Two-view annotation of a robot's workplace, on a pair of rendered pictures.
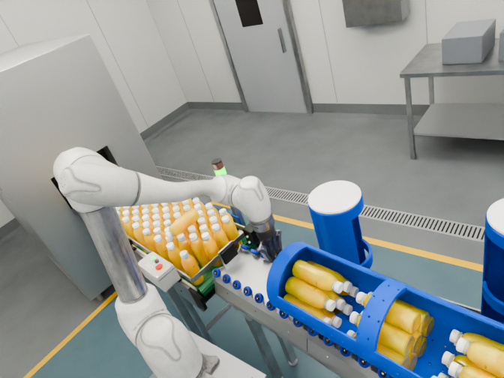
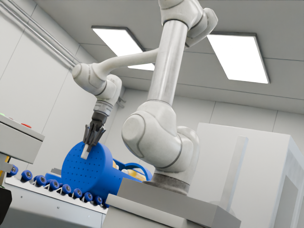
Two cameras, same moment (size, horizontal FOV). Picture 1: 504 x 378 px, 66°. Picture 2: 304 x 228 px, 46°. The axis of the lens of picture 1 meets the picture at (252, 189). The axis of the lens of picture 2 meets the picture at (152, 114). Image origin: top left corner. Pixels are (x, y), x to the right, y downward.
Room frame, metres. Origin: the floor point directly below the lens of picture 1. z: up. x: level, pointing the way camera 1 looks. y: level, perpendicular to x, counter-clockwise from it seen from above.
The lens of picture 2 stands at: (1.46, 1.78, 0.96)
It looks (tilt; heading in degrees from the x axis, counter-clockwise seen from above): 15 degrees up; 253
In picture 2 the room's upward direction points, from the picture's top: 19 degrees clockwise
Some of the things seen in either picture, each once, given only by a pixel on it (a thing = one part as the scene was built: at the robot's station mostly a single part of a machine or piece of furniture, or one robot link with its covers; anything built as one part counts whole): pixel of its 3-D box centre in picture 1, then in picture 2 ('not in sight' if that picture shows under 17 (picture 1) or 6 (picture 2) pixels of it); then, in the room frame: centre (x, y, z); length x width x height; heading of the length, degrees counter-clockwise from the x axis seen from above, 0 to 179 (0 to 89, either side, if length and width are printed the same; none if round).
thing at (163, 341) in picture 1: (167, 346); (178, 153); (0.88, 0.44, 1.24); 0.18 x 0.16 x 0.22; 30
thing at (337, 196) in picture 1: (334, 196); not in sight; (1.62, -0.39, 1.03); 0.28 x 0.28 x 0.01
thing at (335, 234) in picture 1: (346, 256); not in sight; (1.62, -0.39, 0.59); 0.28 x 0.28 x 0.88
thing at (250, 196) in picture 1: (251, 196); (108, 89); (1.17, 0.01, 1.50); 0.13 x 0.11 x 0.16; 30
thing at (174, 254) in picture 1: (178, 259); not in sight; (1.61, 0.49, 0.99); 0.07 x 0.07 x 0.19
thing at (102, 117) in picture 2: (267, 235); (97, 122); (1.16, 0.00, 1.32); 0.08 x 0.07 x 0.09; 125
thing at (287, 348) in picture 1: (280, 332); not in sight; (1.49, 0.12, 0.31); 0.06 x 0.06 x 0.63; 35
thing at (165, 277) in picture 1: (158, 271); (6, 136); (1.50, 0.57, 1.05); 0.20 x 0.10 x 0.10; 35
